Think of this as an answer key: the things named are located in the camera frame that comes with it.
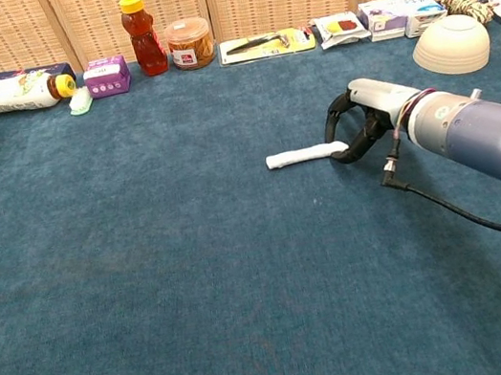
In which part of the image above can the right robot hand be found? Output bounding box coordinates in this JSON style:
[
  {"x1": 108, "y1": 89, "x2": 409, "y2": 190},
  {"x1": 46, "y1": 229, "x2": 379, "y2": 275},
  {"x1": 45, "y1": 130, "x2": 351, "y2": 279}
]
[{"x1": 316, "y1": 66, "x2": 445, "y2": 169}]

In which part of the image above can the small white bone-shaped object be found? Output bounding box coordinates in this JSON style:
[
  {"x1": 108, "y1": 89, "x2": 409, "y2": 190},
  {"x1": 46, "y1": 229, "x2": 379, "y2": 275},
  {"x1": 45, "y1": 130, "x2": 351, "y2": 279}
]
[{"x1": 264, "y1": 137, "x2": 352, "y2": 174}]

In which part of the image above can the small purple white carton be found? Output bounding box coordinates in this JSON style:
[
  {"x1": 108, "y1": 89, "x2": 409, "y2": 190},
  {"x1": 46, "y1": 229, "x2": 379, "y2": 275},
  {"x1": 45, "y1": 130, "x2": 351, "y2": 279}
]
[{"x1": 354, "y1": 0, "x2": 412, "y2": 46}]

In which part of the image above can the red yellow snack packet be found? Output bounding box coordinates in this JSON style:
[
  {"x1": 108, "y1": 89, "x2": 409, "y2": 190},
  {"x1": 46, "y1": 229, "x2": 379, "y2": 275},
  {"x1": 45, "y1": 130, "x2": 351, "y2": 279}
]
[{"x1": 312, "y1": 8, "x2": 372, "y2": 51}]

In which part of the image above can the white upturned bowl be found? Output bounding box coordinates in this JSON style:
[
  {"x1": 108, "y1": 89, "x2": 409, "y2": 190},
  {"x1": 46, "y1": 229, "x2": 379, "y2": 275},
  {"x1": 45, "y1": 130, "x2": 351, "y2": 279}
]
[{"x1": 406, "y1": 9, "x2": 496, "y2": 82}]

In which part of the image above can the white blue milk carton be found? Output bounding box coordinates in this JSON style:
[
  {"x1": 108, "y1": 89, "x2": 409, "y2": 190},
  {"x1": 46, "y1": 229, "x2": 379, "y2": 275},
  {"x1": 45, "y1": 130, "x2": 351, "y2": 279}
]
[{"x1": 389, "y1": 0, "x2": 452, "y2": 42}]

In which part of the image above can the razor in yellow package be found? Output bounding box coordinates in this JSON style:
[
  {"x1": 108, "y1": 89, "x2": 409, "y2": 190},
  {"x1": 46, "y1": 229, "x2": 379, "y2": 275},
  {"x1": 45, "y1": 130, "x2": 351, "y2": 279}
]
[{"x1": 215, "y1": 24, "x2": 319, "y2": 69}]

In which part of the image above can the round brown spice jar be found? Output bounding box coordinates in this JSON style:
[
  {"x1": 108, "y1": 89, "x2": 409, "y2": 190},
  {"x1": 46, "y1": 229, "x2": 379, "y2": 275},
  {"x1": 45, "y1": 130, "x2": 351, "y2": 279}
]
[{"x1": 162, "y1": 13, "x2": 219, "y2": 75}]

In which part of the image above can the honey bottle yellow cap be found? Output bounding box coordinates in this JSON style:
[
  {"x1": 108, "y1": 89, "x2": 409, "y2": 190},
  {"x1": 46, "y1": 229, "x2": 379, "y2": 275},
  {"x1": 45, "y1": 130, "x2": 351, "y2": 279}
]
[{"x1": 117, "y1": 0, "x2": 172, "y2": 80}]

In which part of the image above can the purple box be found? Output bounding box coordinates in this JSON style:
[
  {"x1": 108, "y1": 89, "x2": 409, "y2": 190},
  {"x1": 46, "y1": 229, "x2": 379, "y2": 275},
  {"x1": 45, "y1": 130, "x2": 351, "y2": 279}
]
[{"x1": 80, "y1": 53, "x2": 135, "y2": 101}]

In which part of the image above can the blue table mat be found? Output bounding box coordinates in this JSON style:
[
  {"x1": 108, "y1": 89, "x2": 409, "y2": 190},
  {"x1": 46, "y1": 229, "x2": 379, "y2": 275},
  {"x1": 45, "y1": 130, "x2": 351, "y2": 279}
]
[{"x1": 0, "y1": 0, "x2": 501, "y2": 375}]

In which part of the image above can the light green brush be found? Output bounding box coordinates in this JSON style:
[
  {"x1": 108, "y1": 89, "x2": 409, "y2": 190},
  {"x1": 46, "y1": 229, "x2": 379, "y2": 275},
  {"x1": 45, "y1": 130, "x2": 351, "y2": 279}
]
[{"x1": 65, "y1": 83, "x2": 97, "y2": 117}]

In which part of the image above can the white bottle yellow cap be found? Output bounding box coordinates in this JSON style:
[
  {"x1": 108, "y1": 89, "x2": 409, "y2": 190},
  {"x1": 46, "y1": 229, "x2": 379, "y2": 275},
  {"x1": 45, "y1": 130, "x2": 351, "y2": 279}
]
[{"x1": 0, "y1": 64, "x2": 81, "y2": 117}]

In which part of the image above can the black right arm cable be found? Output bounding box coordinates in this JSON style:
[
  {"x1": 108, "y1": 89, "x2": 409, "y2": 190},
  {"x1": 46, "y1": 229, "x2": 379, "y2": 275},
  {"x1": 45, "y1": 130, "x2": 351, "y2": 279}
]
[{"x1": 370, "y1": 103, "x2": 501, "y2": 269}]

